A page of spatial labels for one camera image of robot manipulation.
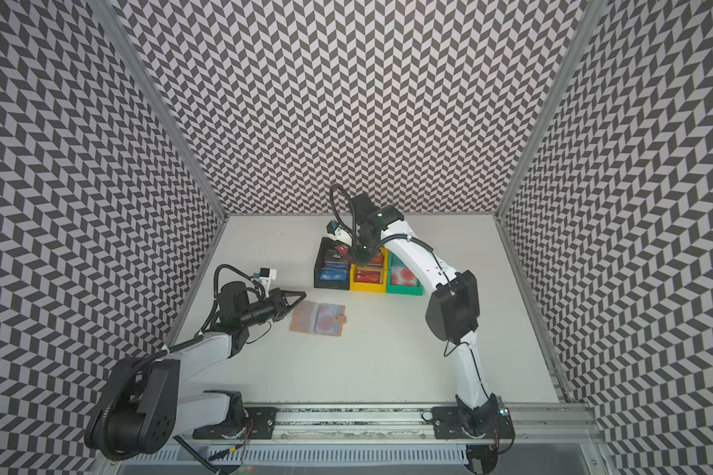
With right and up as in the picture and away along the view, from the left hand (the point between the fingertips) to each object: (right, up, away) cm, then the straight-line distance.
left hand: (307, 298), depth 83 cm
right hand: (+14, +11, +4) cm, 19 cm away
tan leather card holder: (-3, -7, +6) cm, 10 cm away
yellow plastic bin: (+16, +1, +13) cm, 21 cm away
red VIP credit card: (+11, +13, +2) cm, 17 cm away
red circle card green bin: (+29, +4, +16) cm, 33 cm away
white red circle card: (+4, -8, +7) cm, 11 cm away
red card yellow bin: (+17, +5, +15) cm, 23 cm away
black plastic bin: (+3, +12, +19) cm, 23 cm away
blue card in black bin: (+5, +6, +18) cm, 20 cm away
